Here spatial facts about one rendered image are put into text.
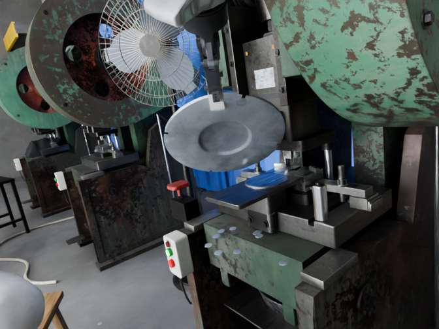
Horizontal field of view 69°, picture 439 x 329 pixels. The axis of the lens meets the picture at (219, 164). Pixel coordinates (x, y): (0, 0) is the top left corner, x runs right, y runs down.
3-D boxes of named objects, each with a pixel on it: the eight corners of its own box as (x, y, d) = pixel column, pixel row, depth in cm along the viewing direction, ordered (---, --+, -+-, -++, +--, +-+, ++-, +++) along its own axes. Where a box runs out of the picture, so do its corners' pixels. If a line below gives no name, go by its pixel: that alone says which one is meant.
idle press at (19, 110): (37, 226, 323) (-18, 45, 283) (18, 209, 397) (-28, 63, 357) (165, 181, 418) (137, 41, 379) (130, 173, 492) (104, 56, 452)
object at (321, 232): (336, 249, 77) (334, 226, 75) (219, 211, 112) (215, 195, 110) (392, 207, 94) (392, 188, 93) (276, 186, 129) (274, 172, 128)
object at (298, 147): (304, 160, 86) (302, 141, 85) (252, 156, 102) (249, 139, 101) (337, 147, 96) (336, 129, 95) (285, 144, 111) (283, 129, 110)
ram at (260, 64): (282, 145, 84) (269, 25, 77) (243, 143, 96) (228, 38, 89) (321, 132, 94) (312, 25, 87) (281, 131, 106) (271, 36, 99)
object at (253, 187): (245, 254, 80) (238, 203, 77) (211, 239, 91) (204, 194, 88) (307, 219, 94) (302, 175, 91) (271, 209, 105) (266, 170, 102)
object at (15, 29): (15, 36, 495) (10, 17, 489) (6, 51, 593) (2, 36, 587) (76, 35, 549) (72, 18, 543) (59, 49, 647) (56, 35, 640)
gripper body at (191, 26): (229, 11, 46) (233, 62, 54) (223, -20, 51) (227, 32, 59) (178, 18, 46) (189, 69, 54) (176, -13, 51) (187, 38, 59)
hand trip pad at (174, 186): (177, 208, 110) (173, 187, 108) (168, 205, 115) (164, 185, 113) (194, 201, 114) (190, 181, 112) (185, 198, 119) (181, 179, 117)
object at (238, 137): (157, 168, 85) (157, 166, 85) (259, 175, 92) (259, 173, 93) (174, 85, 62) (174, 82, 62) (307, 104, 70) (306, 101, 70)
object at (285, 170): (306, 191, 92) (304, 176, 91) (267, 185, 104) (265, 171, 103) (324, 182, 97) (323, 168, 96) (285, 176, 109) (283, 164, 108)
